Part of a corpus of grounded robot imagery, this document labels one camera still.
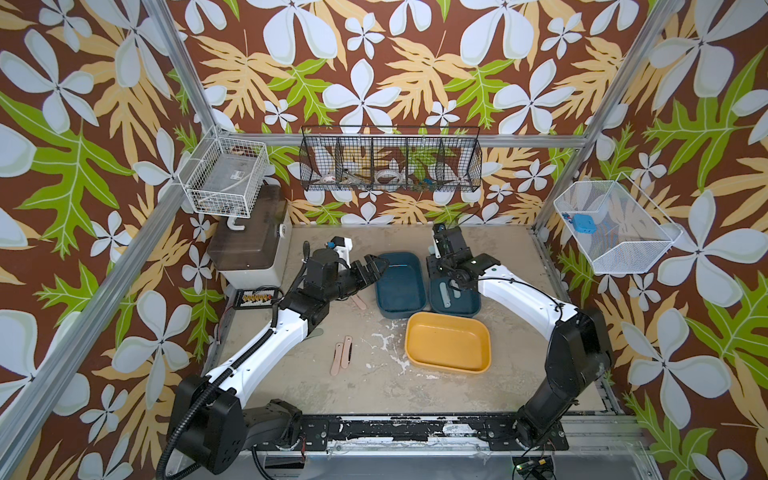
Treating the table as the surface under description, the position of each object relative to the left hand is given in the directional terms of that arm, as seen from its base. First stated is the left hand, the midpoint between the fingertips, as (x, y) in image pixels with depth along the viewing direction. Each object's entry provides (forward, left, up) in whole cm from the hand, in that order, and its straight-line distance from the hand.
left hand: (383, 264), depth 76 cm
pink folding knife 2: (-15, +11, -25) cm, 31 cm away
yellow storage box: (-9, -20, -28) cm, 36 cm away
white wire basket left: (+26, +46, +8) cm, 53 cm away
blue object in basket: (+16, -59, 0) cm, 61 cm away
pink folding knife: (+3, +8, -26) cm, 27 cm away
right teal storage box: (+2, -28, -25) cm, 37 cm away
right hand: (+10, -15, -10) cm, 20 cm away
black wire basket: (+34, -7, +9) cm, 36 cm away
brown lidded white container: (+10, +39, -10) cm, 42 cm away
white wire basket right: (+10, -65, +2) cm, 66 cm away
